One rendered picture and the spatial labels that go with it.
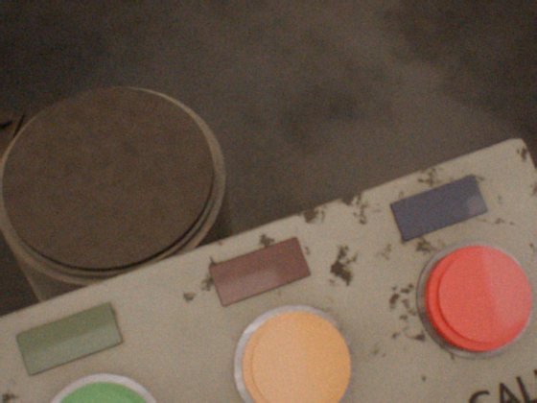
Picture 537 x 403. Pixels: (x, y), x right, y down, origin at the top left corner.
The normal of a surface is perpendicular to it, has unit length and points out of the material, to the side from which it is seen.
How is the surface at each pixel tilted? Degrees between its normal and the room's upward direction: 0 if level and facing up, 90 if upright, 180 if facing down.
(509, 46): 0
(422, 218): 20
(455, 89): 0
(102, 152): 0
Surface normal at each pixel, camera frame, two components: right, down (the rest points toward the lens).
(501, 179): 0.11, -0.18
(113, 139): -0.02, -0.49
